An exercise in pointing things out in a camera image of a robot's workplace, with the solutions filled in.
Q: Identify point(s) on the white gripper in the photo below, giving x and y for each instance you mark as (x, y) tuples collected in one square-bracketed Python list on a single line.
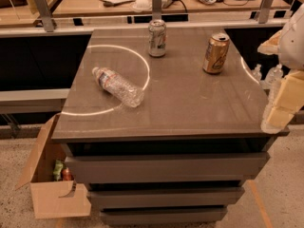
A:
[(293, 45)]

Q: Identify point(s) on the silver green 7up can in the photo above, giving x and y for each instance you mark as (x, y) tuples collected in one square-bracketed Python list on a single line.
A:
[(157, 37)]

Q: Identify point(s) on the clear bottle behind cabinet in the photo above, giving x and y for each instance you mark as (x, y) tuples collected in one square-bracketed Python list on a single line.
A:
[(273, 74), (257, 73)]

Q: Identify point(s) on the gold soda can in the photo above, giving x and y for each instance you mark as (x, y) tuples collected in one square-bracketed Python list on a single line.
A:
[(216, 52)]

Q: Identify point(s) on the clear plastic water bottle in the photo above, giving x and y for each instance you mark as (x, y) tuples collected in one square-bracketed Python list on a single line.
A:
[(114, 83)]

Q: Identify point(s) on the red can in box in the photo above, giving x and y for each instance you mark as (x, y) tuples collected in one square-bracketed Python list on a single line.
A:
[(66, 175)]

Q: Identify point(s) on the grey drawer cabinet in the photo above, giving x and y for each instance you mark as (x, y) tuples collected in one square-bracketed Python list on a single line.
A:
[(185, 152)]

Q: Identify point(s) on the green snack bag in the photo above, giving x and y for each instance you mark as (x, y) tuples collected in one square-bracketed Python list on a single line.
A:
[(58, 167)]

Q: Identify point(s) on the open cardboard box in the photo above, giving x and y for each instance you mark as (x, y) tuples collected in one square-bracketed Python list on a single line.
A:
[(52, 199)]

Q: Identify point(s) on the right metal bracket post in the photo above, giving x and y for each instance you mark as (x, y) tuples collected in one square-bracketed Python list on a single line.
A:
[(264, 11)]

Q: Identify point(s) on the metal bracket post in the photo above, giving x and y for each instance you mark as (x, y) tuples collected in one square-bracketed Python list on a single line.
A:
[(45, 15), (156, 9), (264, 11)]

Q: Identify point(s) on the middle metal bracket post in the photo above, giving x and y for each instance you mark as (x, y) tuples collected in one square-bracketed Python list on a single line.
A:
[(156, 9)]

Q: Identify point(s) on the left metal bracket post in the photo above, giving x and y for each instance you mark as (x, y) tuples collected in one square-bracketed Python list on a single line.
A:
[(45, 15)]

